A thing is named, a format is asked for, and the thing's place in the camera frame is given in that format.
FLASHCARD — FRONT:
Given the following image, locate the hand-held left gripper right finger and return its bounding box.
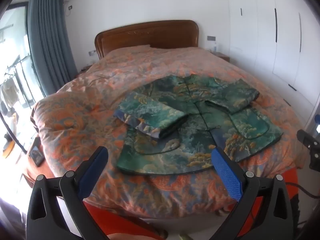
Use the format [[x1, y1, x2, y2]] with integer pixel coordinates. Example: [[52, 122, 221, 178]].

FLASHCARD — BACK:
[[211, 146, 298, 240]]

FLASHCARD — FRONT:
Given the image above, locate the white wardrobe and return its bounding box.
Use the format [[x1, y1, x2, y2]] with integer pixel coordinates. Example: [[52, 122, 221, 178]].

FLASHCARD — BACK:
[[225, 0, 320, 114]]

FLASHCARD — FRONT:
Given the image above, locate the clothes drying rack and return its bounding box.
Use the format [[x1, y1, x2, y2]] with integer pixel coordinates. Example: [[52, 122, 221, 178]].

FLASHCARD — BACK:
[[0, 55, 33, 112]]

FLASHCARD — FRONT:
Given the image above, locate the wooden nightstand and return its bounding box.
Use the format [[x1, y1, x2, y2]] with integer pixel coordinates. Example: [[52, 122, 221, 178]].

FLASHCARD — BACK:
[[212, 51, 230, 62], [76, 65, 93, 78]]

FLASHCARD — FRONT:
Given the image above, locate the black cable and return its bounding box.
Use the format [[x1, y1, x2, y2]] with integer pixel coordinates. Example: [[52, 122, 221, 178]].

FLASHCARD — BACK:
[[285, 183, 320, 198], [0, 111, 27, 154]]

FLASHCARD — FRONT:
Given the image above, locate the wooden headboard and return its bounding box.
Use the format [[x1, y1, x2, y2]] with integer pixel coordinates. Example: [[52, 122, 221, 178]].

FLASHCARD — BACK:
[[94, 20, 199, 60]]

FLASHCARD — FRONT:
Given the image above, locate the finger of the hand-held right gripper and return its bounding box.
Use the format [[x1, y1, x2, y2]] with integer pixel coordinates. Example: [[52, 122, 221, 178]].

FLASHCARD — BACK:
[[297, 129, 320, 151]]

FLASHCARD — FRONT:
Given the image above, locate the grey-blue curtain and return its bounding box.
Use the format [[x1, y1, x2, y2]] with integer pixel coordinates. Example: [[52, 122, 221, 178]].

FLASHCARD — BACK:
[[27, 0, 78, 98]]

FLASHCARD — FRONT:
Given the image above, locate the green printed jacket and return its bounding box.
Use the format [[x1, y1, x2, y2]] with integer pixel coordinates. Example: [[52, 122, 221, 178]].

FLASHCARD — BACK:
[[114, 74, 284, 175]]

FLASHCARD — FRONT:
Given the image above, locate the orange bed sheet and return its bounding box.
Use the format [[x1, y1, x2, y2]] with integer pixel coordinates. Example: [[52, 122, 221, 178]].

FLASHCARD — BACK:
[[82, 169, 299, 240]]

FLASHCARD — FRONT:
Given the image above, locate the bed with orange floral quilt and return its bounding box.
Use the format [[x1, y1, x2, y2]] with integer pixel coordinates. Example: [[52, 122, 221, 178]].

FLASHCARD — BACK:
[[30, 45, 310, 219]]

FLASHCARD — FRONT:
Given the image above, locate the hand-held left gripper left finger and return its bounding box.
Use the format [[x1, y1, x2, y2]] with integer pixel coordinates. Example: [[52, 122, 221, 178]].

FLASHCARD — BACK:
[[26, 146, 110, 240]]

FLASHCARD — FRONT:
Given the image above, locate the black picture frame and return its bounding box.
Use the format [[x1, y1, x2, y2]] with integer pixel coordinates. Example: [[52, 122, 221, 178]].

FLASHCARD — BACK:
[[29, 145, 45, 167]]

